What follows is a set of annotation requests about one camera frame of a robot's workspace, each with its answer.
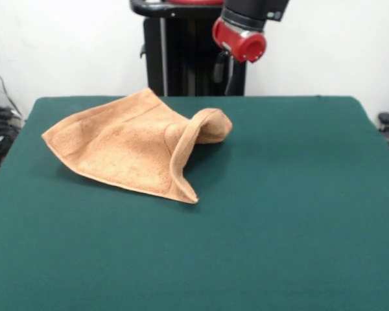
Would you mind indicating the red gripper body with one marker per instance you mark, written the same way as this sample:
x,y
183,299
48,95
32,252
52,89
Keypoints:
x,y
243,42

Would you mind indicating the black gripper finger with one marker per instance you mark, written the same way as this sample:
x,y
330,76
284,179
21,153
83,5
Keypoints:
x,y
219,68
230,77

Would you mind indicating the tan terry towel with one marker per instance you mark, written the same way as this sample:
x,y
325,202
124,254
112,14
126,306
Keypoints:
x,y
126,152

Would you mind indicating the dark green tablecloth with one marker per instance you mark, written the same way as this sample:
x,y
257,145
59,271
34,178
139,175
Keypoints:
x,y
246,243

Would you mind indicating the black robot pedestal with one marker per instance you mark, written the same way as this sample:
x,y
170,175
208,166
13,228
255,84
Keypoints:
x,y
188,64

